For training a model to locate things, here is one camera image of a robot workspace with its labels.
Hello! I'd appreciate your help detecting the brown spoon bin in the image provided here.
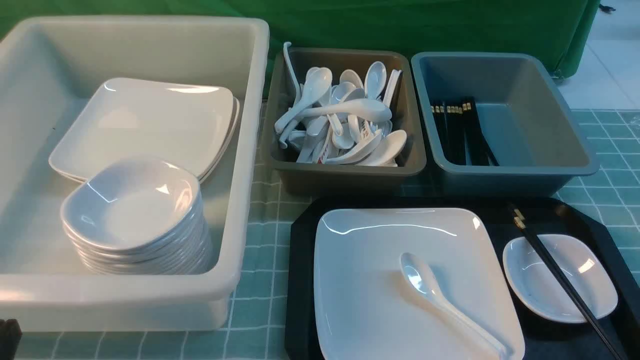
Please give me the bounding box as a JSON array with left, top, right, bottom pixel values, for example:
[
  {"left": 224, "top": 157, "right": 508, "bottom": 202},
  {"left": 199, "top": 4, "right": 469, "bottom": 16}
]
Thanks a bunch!
[{"left": 260, "top": 47, "right": 428, "bottom": 196}]

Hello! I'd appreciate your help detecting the bundle of black chopsticks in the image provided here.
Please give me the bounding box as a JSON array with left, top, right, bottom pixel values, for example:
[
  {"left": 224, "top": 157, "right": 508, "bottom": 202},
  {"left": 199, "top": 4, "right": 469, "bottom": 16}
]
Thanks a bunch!
[{"left": 430, "top": 96, "right": 499, "bottom": 166}]

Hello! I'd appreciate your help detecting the stack of white square plates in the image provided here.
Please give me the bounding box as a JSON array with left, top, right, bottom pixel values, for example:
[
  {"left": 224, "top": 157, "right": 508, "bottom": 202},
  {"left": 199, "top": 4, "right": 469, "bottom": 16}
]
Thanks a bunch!
[{"left": 48, "top": 77, "right": 242, "bottom": 183}]

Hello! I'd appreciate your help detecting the white ceramic soup spoon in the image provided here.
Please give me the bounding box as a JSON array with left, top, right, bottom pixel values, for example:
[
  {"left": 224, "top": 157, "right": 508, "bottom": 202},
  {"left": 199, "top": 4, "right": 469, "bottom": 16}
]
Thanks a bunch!
[{"left": 399, "top": 251, "right": 508, "bottom": 360}]

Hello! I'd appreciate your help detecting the large white plastic bin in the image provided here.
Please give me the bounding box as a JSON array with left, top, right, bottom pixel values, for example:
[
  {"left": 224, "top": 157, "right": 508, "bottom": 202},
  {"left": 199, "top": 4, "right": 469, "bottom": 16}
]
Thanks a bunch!
[{"left": 1, "top": 15, "right": 269, "bottom": 332}]

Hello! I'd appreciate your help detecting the small white sauce dish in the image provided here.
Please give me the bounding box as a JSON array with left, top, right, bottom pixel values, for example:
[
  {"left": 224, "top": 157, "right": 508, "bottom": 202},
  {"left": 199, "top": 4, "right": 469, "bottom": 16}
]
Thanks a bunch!
[{"left": 502, "top": 234, "right": 618, "bottom": 324}]

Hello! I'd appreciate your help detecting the green checked tablecloth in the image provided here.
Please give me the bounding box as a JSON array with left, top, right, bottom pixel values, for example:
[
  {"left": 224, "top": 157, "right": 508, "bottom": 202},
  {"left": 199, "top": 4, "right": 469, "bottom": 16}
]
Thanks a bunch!
[{"left": 15, "top": 109, "right": 639, "bottom": 360}]

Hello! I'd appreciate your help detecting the grey-blue chopstick bin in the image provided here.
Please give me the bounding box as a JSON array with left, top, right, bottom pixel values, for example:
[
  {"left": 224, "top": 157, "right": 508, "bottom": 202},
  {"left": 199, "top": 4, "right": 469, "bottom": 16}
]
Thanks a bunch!
[{"left": 411, "top": 51, "right": 600, "bottom": 197}]

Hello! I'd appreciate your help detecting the stack of white small bowls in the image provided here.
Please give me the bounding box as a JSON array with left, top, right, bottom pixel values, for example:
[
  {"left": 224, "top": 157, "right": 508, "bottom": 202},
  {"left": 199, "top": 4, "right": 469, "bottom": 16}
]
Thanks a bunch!
[{"left": 59, "top": 156, "right": 214, "bottom": 276}]

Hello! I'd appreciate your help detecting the white square rice plate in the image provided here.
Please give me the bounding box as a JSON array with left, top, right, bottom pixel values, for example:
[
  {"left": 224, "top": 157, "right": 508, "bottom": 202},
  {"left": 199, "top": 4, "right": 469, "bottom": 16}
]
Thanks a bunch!
[{"left": 313, "top": 207, "right": 526, "bottom": 360}]

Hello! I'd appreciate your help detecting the black serving tray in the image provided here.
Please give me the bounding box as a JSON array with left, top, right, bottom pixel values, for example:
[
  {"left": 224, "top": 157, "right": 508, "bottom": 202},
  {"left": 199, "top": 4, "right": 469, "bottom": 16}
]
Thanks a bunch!
[{"left": 284, "top": 196, "right": 640, "bottom": 360}]

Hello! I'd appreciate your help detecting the pile of white spoons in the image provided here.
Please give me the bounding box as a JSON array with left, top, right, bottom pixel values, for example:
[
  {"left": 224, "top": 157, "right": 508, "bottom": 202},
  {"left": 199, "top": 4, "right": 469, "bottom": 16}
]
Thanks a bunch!
[{"left": 273, "top": 41, "right": 409, "bottom": 167}]

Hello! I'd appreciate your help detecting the black chopstick pair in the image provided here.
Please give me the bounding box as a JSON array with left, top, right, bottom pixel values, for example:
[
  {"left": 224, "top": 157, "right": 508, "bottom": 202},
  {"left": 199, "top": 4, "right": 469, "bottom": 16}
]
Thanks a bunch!
[{"left": 506, "top": 202, "right": 626, "bottom": 360}]

